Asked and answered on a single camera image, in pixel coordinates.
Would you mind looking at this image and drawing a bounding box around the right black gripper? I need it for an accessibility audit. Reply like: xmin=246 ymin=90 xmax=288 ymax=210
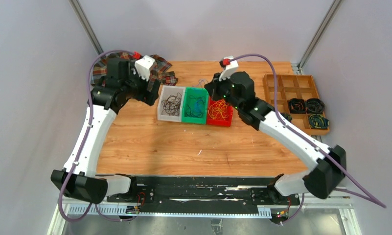
xmin=204 ymin=71 xmax=241 ymax=111

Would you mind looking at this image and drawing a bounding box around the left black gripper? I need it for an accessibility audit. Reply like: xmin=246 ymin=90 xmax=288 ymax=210
xmin=122 ymin=65 xmax=161 ymax=105

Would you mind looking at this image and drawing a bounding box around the yellow thin cable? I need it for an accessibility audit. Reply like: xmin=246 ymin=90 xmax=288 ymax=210
xmin=208 ymin=98 xmax=232 ymax=123

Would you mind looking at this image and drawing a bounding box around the cable ball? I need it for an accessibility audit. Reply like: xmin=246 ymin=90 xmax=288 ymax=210
xmin=188 ymin=79 xmax=208 ymax=118

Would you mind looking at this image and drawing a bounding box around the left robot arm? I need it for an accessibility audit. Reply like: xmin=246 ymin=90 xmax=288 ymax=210
xmin=50 ymin=56 xmax=161 ymax=204

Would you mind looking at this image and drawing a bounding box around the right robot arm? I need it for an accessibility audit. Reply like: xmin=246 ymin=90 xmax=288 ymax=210
xmin=205 ymin=71 xmax=346 ymax=204

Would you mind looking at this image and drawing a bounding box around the white plastic bin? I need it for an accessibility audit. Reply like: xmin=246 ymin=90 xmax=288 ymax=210
xmin=157 ymin=86 xmax=186 ymax=122

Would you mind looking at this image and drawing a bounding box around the red plastic bin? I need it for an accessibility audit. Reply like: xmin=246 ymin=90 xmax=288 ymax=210
xmin=206 ymin=98 xmax=233 ymax=127

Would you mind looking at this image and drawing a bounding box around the plaid flannel shirt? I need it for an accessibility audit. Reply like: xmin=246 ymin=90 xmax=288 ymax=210
xmin=90 ymin=50 xmax=178 ymax=89

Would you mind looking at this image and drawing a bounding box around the green plastic bin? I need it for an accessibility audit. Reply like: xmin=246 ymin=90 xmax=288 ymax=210
xmin=182 ymin=87 xmax=209 ymax=125

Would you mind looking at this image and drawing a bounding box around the wooden compartment tray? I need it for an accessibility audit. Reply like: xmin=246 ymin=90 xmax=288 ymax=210
xmin=262 ymin=74 xmax=330 ymax=136

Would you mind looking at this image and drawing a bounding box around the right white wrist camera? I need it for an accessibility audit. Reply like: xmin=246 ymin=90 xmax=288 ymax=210
xmin=219 ymin=56 xmax=239 ymax=81

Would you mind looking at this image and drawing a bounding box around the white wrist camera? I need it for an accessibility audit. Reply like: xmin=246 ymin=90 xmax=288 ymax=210
xmin=219 ymin=56 xmax=239 ymax=81
xmin=134 ymin=55 xmax=156 ymax=82

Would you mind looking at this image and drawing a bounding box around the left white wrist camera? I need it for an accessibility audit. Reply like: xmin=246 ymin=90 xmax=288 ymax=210
xmin=134 ymin=55 xmax=156 ymax=82

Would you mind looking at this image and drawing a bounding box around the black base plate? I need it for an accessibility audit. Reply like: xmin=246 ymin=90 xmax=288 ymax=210
xmin=105 ymin=176 xmax=300 ymax=216

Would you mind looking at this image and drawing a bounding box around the left aluminium corner post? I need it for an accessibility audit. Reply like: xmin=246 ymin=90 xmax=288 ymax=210
xmin=69 ymin=0 xmax=104 ymax=54

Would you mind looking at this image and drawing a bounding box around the aluminium corner post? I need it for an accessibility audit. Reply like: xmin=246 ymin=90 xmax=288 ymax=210
xmin=69 ymin=0 xmax=104 ymax=54
xmin=296 ymin=0 xmax=343 ymax=74

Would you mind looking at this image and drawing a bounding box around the aluminium frame rail front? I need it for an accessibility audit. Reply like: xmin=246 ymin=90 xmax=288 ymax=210
xmin=46 ymin=182 xmax=362 ymax=235

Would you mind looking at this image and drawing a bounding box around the right aluminium corner post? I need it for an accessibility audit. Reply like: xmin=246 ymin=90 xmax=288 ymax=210
xmin=296 ymin=0 xmax=343 ymax=74

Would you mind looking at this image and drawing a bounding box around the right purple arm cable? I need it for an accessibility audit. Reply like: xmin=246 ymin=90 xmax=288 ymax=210
xmin=222 ymin=53 xmax=387 ymax=226

